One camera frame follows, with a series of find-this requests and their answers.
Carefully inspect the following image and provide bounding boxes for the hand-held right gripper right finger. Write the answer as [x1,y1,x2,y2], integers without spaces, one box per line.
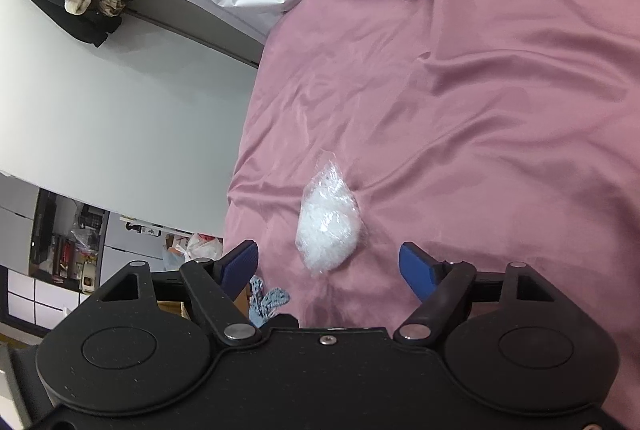
[392,241,554,344]

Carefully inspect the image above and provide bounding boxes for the white plastic bag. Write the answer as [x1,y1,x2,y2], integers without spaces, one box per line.
[171,232,224,262]

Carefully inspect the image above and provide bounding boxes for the cluttered shelf unit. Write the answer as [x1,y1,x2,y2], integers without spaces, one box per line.
[29,189,109,295]

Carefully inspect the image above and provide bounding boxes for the blue crochet piece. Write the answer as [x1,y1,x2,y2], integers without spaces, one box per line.
[246,275,292,330]

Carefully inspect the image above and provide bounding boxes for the clear bag of white fluff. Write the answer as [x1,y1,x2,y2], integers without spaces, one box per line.
[295,150,367,276]

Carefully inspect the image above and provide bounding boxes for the white drawer unit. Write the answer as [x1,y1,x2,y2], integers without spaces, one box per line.
[0,267,68,327]

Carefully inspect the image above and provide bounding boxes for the pink bedsheet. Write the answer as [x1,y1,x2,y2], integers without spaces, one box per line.
[222,0,640,353]

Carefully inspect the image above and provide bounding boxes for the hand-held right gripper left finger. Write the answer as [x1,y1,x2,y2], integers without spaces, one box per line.
[92,239,264,347]

